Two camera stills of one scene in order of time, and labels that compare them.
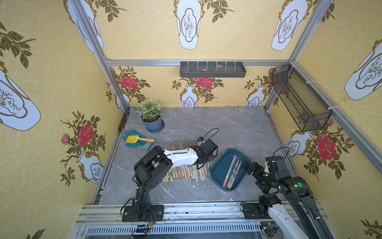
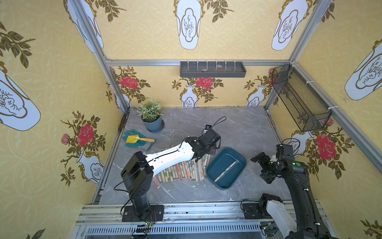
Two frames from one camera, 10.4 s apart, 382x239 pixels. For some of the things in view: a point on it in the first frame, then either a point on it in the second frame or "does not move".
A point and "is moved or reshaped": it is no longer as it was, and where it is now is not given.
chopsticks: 194,172 to 187,170
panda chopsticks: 202,173 to 195,171
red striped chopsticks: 180,178 does not move
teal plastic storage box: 227,170 is moved or reshaped
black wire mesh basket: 306,110 does not move
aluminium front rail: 181,221 does not move
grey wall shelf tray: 209,69 does not move
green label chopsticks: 191,172 to 184,169
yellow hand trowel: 134,139 does not move
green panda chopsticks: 184,172 to 170,173
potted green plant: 151,116 does not move
